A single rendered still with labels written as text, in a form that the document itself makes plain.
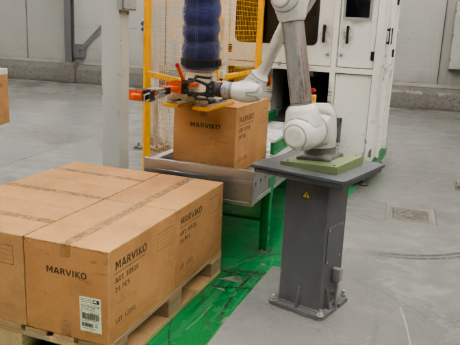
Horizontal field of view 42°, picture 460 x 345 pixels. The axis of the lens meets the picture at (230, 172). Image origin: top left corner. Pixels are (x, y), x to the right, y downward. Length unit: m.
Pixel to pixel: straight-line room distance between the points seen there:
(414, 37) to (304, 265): 9.30
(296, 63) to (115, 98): 2.07
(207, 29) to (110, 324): 1.66
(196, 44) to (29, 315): 1.63
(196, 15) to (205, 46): 0.17
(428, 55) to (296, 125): 9.46
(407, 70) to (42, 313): 10.19
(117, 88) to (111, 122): 0.26
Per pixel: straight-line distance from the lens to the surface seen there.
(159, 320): 2.96
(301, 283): 3.11
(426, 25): 12.05
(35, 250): 2.55
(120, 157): 4.57
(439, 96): 11.98
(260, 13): 5.68
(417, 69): 12.06
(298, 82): 2.74
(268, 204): 3.77
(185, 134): 3.57
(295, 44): 2.74
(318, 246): 3.00
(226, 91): 3.09
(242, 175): 3.39
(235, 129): 3.44
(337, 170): 2.81
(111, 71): 4.51
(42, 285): 2.59
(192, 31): 3.32
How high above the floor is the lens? 1.41
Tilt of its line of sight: 14 degrees down
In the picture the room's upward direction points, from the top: 3 degrees clockwise
